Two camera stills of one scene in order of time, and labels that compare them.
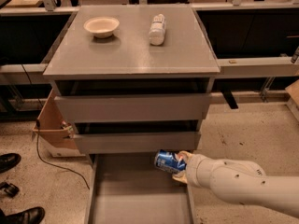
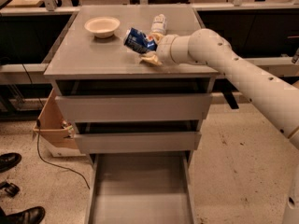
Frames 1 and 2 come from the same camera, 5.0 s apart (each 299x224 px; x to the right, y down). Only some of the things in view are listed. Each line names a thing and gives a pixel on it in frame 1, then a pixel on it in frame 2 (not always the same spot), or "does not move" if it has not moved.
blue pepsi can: (169, 161) → (139, 41)
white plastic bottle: (157, 29) does not move
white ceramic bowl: (102, 27) does not move
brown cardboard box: (54, 129) does not move
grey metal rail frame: (228, 67) does not move
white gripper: (195, 169) → (163, 49)
